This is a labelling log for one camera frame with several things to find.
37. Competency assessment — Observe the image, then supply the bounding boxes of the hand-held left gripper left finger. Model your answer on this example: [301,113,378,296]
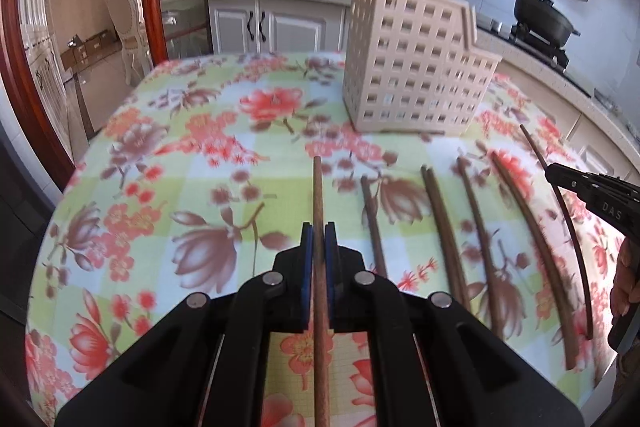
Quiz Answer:
[55,223,315,427]

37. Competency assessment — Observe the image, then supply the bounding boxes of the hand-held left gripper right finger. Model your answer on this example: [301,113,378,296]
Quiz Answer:
[324,222,583,427]

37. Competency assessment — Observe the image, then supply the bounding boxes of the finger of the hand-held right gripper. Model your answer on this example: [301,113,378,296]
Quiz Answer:
[550,182,640,241]
[545,162,640,204]

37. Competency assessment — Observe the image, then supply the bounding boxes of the brown wooden chopstick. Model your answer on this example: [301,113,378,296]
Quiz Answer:
[421,165,471,311]
[455,156,506,339]
[360,175,389,281]
[312,156,332,427]
[519,124,595,341]
[492,151,579,371]

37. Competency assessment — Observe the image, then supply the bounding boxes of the beige perforated plastic utensil basket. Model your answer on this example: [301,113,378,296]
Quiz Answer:
[342,0,503,136]

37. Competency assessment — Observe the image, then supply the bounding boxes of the person's right hand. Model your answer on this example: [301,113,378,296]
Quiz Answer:
[610,234,640,320]

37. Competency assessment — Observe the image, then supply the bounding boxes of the white counter base cabinets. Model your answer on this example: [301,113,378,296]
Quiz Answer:
[500,56,640,190]

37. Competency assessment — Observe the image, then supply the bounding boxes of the gas stove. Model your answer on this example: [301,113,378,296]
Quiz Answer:
[475,14,597,98]

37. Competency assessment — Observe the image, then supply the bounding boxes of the floral checked tablecloth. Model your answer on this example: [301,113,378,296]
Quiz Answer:
[25,52,632,427]

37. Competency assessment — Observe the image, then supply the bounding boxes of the black lidded pot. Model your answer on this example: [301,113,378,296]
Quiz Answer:
[468,0,582,48]

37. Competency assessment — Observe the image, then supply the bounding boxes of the white double-door cabinet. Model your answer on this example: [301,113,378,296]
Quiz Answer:
[201,0,352,58]

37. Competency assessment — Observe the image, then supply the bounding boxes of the ornate cream chair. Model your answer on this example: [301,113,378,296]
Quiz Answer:
[103,0,154,86]

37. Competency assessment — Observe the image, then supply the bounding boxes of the cardboard boxes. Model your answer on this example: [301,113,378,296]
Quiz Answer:
[60,29,121,73]

